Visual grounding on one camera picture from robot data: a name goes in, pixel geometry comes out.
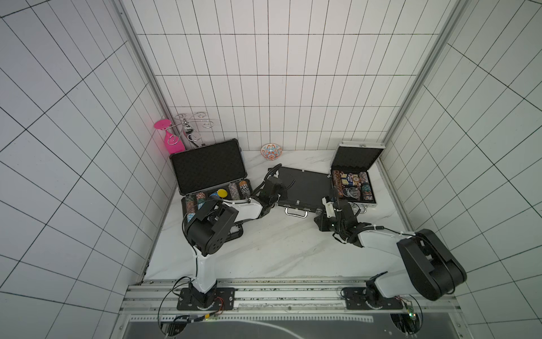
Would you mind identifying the black poker case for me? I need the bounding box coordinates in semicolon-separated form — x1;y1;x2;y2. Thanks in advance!
277;167;332;219
170;138;253;227

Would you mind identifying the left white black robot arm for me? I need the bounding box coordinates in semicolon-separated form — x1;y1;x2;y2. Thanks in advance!
183;164;289;302

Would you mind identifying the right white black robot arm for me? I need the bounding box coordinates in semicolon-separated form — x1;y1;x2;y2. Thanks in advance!
315;196;467;309

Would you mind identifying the right silver poker case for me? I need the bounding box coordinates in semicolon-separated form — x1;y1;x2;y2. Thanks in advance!
330;141;385;208

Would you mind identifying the yellow round chip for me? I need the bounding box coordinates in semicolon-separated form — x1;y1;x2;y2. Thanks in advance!
217;189;229;199

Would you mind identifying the colourful patterned bowl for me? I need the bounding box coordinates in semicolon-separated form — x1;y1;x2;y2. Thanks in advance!
261;144;283;161

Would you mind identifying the pink wine glass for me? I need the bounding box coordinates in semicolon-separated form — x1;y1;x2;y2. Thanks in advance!
154;119;186;155

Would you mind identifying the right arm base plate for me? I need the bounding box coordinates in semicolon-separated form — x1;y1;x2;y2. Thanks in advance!
340;287;404;311

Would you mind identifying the silver wire glass holder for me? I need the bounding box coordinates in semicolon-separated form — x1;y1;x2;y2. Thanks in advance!
174;112;214;148

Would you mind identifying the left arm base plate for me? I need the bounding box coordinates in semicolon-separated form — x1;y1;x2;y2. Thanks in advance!
176;287;236;312

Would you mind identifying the aluminium mounting rail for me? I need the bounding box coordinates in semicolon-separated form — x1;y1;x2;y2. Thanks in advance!
120;277;459;319

